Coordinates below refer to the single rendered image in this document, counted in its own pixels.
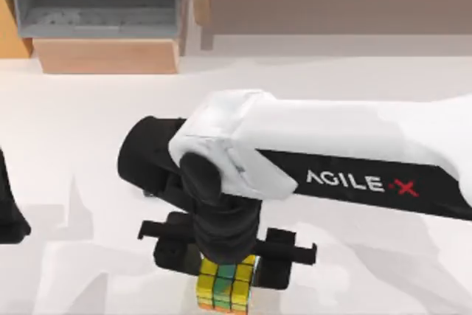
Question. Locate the multicoloured puzzle cube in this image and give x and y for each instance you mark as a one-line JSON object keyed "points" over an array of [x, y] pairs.
{"points": [[225, 282]]}

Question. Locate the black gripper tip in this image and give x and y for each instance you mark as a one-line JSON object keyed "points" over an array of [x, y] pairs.
{"points": [[11, 211]]}

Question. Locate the pale wooden drawer front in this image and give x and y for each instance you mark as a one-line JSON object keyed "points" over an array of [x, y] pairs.
{"points": [[107, 55]]}

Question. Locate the grey pierced drawer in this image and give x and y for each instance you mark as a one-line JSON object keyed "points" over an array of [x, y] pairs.
{"points": [[96, 1]]}

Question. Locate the wooden cupboard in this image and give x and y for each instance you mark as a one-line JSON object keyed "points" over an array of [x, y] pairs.
{"points": [[13, 27]]}

